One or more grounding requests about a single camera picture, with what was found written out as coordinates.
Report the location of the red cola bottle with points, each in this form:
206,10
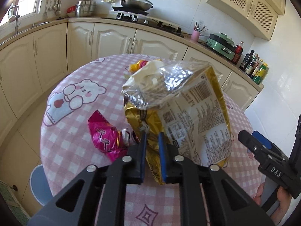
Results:
237,52

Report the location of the chrome sink faucet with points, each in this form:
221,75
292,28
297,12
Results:
14,17

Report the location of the gold foil snack bag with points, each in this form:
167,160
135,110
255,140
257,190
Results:
184,101

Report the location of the frying pan with lid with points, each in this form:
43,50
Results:
143,5

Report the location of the person's right hand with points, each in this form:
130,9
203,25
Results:
284,199

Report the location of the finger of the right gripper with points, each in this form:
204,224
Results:
255,145
262,139

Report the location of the black gas stove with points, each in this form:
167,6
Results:
141,17

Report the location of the cream upper lattice cabinet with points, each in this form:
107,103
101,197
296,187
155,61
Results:
258,16

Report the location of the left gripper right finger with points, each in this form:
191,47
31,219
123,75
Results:
208,196

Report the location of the green yellow oil bottle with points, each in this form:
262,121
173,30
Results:
260,73

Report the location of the stainless steel steamer pot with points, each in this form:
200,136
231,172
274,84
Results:
85,8

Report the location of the red bowl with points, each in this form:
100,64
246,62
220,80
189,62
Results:
71,9

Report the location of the pink utensil holder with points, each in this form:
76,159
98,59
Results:
195,35

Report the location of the cream lower cabinets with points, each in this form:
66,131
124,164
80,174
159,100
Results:
34,60

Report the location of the cream paper bag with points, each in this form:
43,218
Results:
141,69

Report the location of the magenta snack wrapper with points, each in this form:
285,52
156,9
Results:
107,138

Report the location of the window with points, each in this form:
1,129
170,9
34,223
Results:
27,8

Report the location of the green electric grill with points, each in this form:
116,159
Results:
221,44

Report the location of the dark soy sauce bottle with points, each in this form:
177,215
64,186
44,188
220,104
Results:
248,57

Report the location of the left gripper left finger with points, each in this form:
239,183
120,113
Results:
96,196

